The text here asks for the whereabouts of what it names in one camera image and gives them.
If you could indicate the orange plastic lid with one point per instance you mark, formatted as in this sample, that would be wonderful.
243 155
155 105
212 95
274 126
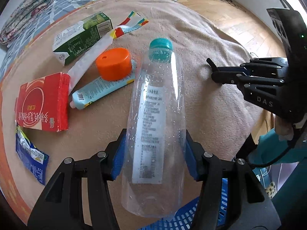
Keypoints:
112 62

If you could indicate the leopard print slipper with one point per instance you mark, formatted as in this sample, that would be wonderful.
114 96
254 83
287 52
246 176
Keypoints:
271 190

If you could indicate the blue checked mattress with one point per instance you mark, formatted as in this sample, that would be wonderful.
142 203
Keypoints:
64 2

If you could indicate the light teal squeeze tube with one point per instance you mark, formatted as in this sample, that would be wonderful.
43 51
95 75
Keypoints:
96 92

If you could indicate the clear plastic bottle teal cap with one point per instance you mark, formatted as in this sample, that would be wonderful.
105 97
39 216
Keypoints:
153 129

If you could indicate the white wrapper with colourful end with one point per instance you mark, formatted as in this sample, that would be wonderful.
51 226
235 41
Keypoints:
88 60

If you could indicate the blue plastic basket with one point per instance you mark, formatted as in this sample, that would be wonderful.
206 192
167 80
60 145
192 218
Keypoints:
184 210

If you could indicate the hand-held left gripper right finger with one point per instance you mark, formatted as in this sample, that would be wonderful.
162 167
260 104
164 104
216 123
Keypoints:
191 158

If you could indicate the person's right hand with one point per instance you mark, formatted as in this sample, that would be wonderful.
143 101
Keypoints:
284 130

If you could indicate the person's dark teal clothing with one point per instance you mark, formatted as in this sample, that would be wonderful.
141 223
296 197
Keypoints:
292 196

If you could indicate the beige blanket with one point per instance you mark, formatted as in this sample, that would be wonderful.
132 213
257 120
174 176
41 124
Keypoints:
215 112

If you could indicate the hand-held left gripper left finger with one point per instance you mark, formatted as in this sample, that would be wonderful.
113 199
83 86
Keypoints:
118 158

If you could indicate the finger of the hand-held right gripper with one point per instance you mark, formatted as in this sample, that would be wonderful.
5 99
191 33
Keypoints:
263 64
227 78

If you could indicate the folded floral quilt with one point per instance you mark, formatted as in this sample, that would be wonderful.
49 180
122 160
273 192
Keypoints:
26 14

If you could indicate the blue snack wrapper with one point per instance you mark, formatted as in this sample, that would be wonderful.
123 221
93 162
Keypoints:
31 158

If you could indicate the person's right forearm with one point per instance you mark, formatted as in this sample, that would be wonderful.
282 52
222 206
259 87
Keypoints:
268 146

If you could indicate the red cardboard box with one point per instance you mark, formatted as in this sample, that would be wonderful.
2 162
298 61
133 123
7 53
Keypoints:
40 100

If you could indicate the green and white drink carton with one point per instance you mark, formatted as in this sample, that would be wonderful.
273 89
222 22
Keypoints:
81 38

